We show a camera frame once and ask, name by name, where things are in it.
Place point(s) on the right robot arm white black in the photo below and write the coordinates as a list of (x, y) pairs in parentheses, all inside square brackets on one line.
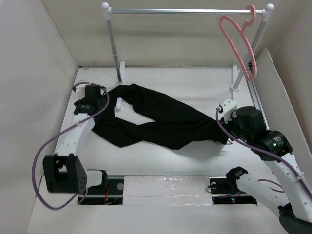
[(292, 207)]

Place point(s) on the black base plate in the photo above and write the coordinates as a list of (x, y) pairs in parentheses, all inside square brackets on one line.
[(223, 193), (109, 193)]

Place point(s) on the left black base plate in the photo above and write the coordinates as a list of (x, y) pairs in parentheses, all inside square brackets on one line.
[(109, 193)]

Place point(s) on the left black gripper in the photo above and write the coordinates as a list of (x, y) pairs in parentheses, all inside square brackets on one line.
[(102, 102)]

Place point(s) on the white metal clothes rack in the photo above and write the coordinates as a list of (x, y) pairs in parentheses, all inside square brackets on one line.
[(223, 40)]

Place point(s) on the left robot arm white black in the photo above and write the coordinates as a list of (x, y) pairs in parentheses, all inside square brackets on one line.
[(63, 170)]

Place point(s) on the aluminium rail right side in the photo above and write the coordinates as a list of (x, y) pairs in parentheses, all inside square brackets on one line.
[(256, 99)]

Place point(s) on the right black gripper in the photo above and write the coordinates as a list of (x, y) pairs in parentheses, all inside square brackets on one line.
[(234, 117)]

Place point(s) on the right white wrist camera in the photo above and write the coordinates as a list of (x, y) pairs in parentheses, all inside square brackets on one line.
[(227, 106)]

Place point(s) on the black trousers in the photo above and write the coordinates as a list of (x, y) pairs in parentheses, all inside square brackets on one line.
[(173, 124)]

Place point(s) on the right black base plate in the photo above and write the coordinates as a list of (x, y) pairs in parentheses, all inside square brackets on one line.
[(223, 193)]

